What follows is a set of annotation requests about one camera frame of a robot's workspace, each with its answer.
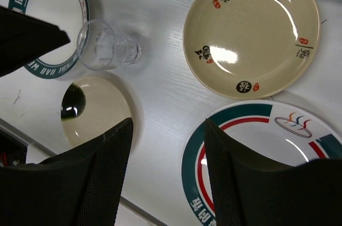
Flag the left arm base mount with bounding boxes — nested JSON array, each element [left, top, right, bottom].
[[0, 130, 27, 167]]

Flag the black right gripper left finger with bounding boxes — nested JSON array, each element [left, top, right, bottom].
[[1, 118, 134, 225]]

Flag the white plate green red rim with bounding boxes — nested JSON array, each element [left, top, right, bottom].
[[182, 100, 341, 225]]

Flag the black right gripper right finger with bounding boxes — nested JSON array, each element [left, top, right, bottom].
[[204, 119, 341, 225]]

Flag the beige plate black characters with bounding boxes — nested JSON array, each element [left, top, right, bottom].
[[183, 0, 320, 100]]

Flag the beige plate dark spot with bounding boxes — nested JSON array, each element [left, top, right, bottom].
[[60, 76, 131, 147]]

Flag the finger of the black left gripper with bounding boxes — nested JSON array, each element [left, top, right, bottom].
[[1, 6, 71, 76]]

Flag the clear plastic cup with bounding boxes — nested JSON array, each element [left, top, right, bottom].
[[75, 19, 142, 72]]

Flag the white plate green text rim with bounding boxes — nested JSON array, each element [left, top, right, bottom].
[[8, 0, 90, 79]]

